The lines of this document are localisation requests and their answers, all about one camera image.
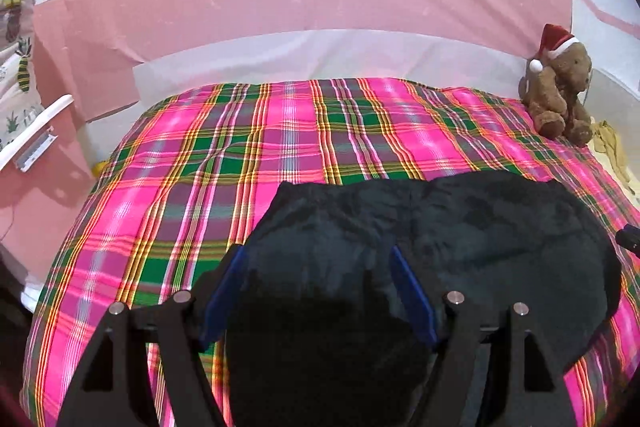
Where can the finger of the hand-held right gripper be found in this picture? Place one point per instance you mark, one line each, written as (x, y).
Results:
(629, 238)

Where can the pineapple printed cloth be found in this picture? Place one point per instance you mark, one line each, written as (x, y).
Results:
(17, 67)

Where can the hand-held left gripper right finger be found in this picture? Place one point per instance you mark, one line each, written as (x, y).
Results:
(412, 292)

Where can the brown teddy bear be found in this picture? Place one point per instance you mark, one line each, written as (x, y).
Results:
(562, 97)

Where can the yellow cloth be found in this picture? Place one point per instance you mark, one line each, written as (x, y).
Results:
(612, 147)

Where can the black jacket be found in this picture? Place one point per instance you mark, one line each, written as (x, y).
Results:
(480, 232)

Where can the small yellow object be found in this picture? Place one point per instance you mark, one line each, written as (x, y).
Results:
(101, 167)

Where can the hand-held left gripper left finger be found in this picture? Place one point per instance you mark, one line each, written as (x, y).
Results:
(227, 292)

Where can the pink plaid blanket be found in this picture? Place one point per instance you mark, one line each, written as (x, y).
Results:
(210, 167)

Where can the red santa hat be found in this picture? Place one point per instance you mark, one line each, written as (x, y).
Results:
(555, 38)

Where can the white rail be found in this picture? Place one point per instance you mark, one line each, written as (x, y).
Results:
(37, 127)

